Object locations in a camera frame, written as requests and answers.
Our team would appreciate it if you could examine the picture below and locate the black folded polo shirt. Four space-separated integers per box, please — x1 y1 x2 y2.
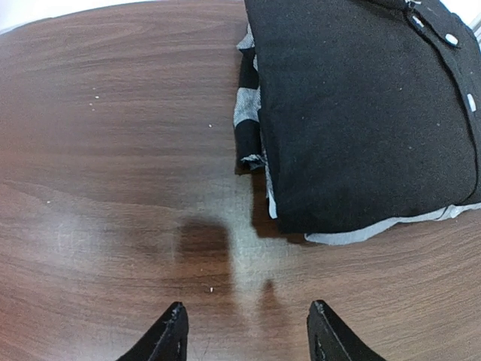
245 1 480 234

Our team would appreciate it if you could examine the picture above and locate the grey patterned folded shirt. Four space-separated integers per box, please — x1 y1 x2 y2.
233 26 480 246

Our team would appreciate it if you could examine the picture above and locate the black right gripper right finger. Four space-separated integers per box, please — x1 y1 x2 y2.
307 300 386 361

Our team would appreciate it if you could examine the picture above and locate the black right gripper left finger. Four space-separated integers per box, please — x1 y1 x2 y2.
118 302 189 361

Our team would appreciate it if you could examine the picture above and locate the right aluminium frame post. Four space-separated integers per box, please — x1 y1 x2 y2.
469 13 481 43

